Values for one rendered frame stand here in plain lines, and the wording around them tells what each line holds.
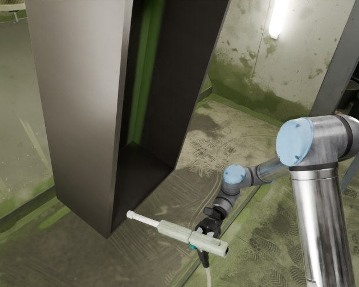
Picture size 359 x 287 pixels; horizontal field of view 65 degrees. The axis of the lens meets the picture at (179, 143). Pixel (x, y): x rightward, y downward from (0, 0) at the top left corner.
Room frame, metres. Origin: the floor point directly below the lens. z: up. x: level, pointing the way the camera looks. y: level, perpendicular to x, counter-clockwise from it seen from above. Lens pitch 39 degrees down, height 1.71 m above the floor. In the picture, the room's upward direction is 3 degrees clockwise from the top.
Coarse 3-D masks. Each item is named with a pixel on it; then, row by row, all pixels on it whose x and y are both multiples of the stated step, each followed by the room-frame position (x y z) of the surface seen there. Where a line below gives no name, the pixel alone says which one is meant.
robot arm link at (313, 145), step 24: (312, 120) 0.58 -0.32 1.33; (336, 120) 0.59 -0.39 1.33; (288, 144) 0.55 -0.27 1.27; (312, 144) 0.52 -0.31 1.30; (336, 144) 0.54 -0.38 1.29; (312, 168) 0.49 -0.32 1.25; (336, 168) 0.50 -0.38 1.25; (312, 192) 0.46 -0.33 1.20; (336, 192) 0.46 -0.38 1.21; (312, 216) 0.42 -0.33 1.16; (336, 216) 0.42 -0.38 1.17; (312, 240) 0.39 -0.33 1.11; (336, 240) 0.38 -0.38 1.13; (312, 264) 0.35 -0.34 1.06; (336, 264) 0.34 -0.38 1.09
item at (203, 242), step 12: (132, 216) 0.76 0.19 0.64; (144, 216) 0.76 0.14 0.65; (168, 228) 0.67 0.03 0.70; (180, 228) 0.67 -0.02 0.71; (180, 240) 0.64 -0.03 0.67; (192, 240) 0.61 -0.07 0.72; (204, 240) 0.60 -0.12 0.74; (216, 240) 0.59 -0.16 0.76; (204, 252) 0.59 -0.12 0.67; (216, 252) 0.56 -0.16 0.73; (228, 252) 0.57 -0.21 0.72; (204, 264) 0.60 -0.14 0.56
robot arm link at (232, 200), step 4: (220, 188) 0.89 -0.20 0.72; (220, 192) 0.88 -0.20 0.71; (216, 196) 0.87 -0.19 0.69; (220, 196) 0.85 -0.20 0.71; (224, 196) 0.84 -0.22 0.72; (228, 196) 0.84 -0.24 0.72; (232, 196) 0.84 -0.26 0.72; (236, 196) 0.86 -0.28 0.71; (228, 200) 0.83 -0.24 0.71; (232, 200) 0.84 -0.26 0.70; (232, 204) 0.82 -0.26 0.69
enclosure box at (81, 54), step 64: (64, 0) 0.73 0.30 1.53; (128, 0) 0.64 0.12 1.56; (192, 0) 1.24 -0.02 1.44; (64, 64) 0.76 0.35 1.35; (128, 64) 1.27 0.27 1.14; (192, 64) 1.23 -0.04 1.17; (64, 128) 0.80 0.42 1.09; (128, 128) 1.37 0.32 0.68; (64, 192) 0.88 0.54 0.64; (128, 192) 1.03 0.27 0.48
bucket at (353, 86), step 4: (348, 84) 3.09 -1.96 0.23; (352, 84) 3.06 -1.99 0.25; (356, 84) 3.02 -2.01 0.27; (348, 88) 3.08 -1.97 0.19; (352, 88) 3.04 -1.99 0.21; (356, 88) 2.99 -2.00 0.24; (344, 92) 2.87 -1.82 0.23; (348, 92) 2.86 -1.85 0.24; (352, 92) 2.86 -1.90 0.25; (344, 96) 2.87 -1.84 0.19; (348, 96) 2.87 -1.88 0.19; (352, 96) 2.89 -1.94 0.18; (340, 100) 2.88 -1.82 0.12; (344, 100) 2.87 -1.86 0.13; (348, 100) 2.88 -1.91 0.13; (340, 104) 2.88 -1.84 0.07; (344, 104) 2.88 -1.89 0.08; (340, 108) 2.89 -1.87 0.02; (344, 108) 2.90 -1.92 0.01
